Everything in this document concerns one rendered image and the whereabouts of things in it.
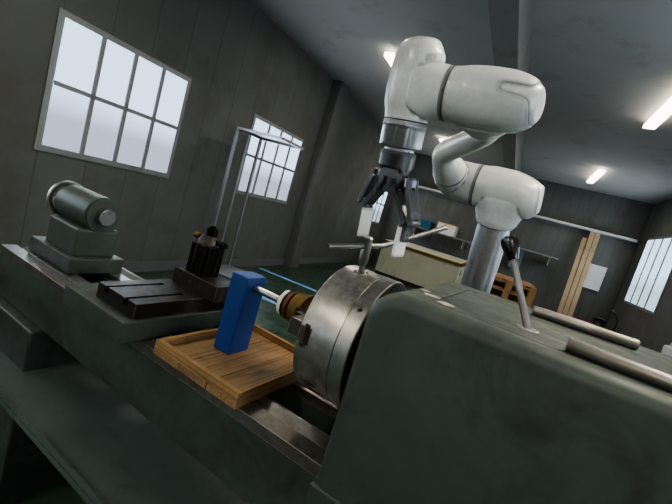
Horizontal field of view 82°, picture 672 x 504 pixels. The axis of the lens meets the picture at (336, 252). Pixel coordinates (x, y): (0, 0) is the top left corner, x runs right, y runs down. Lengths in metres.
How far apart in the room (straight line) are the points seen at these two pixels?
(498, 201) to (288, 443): 0.87
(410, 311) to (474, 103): 0.38
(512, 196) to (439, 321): 0.69
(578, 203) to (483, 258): 10.03
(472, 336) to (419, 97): 0.44
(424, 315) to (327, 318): 0.24
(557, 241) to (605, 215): 1.18
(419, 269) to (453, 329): 8.32
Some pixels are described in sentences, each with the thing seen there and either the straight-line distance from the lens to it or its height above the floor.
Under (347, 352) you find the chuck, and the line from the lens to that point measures 0.79.
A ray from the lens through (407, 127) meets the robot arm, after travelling 0.81.
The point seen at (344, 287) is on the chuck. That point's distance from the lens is 0.84.
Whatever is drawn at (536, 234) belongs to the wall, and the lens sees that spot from 11.19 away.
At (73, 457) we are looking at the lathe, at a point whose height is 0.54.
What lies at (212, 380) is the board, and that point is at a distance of 0.99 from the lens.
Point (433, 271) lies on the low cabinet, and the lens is 8.89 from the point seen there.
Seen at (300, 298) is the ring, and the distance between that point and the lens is 0.99.
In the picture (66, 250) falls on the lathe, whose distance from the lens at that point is 1.73.
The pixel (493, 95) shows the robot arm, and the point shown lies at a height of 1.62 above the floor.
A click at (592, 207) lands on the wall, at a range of 11.35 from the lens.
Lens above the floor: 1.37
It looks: 7 degrees down
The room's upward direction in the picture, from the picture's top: 16 degrees clockwise
